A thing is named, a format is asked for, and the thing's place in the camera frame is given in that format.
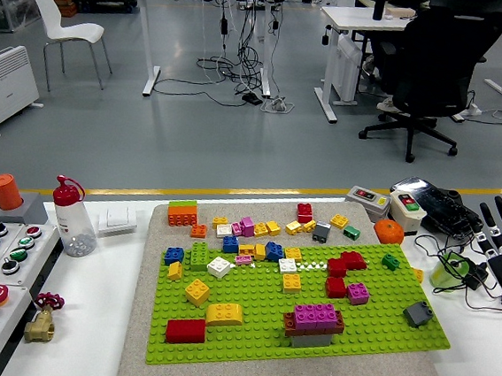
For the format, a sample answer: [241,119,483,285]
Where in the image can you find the dark grey sloped brick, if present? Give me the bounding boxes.
[400,299,436,330]

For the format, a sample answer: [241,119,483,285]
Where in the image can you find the curved red toy brick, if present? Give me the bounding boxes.
[339,249,369,272]

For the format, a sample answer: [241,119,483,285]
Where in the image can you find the grey long toy brick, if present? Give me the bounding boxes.
[291,329,335,351]

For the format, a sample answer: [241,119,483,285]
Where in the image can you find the tall red toy brick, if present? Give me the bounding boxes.
[295,202,316,226]

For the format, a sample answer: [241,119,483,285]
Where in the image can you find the brown toy brick slab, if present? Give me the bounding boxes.
[282,305,348,343]

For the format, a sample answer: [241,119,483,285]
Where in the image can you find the blue toy brick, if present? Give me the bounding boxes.
[220,234,241,256]
[264,240,287,264]
[164,245,187,268]

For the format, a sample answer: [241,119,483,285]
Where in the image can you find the tall magenta toy brick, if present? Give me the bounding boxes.
[237,215,257,239]

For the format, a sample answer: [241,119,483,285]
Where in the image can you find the green studded baseplate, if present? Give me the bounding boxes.
[144,221,460,376]

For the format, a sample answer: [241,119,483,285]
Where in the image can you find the curved yellow toy brick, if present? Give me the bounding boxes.
[204,300,245,330]

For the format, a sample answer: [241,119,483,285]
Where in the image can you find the tall lime toy brick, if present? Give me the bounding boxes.
[189,240,212,273]

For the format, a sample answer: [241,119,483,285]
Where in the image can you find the small orange toy brick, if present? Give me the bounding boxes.
[189,222,209,241]

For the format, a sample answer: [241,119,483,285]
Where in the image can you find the large orange toy brick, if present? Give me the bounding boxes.
[166,203,200,229]

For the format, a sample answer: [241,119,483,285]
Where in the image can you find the large red toy brick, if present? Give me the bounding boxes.
[164,315,208,348]

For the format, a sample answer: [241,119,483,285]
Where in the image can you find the lime flat toy brick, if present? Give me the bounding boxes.
[168,198,199,211]

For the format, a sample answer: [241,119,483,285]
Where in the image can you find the black plug adapter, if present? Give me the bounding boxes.
[463,259,492,292]

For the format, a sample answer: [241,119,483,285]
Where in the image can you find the green plastic cup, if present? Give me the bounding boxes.
[428,251,472,292]

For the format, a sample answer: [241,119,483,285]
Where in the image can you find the black handheld controller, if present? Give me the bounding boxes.
[386,174,489,243]

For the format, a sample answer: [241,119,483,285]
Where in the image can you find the white red-green button box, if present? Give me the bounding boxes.
[384,188,429,238]

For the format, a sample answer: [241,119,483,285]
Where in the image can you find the orange fruit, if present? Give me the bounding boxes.
[371,217,407,247]

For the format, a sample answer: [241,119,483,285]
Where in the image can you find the black office chair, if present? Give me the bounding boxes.
[355,0,502,173]

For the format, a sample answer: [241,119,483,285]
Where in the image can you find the white tower case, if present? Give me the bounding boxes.
[331,35,367,107]

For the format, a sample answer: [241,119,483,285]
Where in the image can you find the clear bottle red cap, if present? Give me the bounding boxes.
[46,174,104,260]

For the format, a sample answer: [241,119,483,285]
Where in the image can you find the white chair metal legs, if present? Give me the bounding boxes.
[22,0,120,99]

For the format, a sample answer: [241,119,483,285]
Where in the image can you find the orange cylinder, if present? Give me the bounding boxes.
[0,173,27,214]

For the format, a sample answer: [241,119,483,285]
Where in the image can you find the wooden crate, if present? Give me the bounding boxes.
[49,0,80,19]

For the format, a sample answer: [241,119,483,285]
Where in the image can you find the white panel heater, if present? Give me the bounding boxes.
[0,43,50,142]

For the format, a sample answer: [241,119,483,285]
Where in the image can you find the thin black cord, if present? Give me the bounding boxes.
[407,232,502,313]

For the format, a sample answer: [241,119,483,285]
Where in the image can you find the grey two-button switch box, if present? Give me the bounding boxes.
[343,184,393,225]

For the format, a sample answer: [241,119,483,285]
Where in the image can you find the white desk with cables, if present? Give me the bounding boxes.
[113,0,288,111]

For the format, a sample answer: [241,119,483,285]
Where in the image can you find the hanging cable bundle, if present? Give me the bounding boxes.
[189,0,288,101]

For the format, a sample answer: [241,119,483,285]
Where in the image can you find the white wall switch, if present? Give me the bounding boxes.
[97,202,140,240]

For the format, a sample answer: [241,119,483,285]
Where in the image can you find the brass valve red handle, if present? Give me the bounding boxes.
[22,289,66,348]

